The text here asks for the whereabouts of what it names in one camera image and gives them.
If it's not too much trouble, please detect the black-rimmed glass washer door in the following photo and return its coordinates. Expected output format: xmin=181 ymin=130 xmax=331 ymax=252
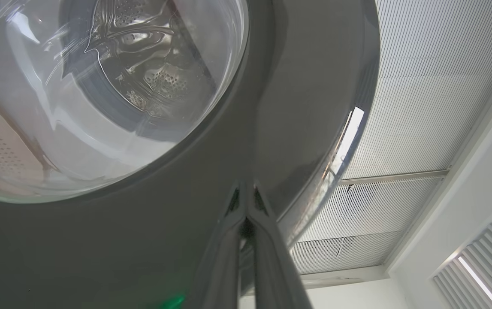
xmin=0 ymin=0 xmax=380 ymax=309

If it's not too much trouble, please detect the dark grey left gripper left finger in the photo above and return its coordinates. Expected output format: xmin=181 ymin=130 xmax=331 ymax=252
xmin=189 ymin=183 xmax=247 ymax=309

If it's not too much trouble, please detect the stainless steel washing machine drum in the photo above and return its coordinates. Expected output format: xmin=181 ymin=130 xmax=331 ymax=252
xmin=84 ymin=0 xmax=213 ymax=121

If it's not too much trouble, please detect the white ceiling vent grille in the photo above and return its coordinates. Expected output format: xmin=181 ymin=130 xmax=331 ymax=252
xmin=432 ymin=223 xmax=492 ymax=309

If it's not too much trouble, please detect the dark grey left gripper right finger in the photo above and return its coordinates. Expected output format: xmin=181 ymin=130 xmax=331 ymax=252
xmin=248 ymin=185 xmax=313 ymax=309

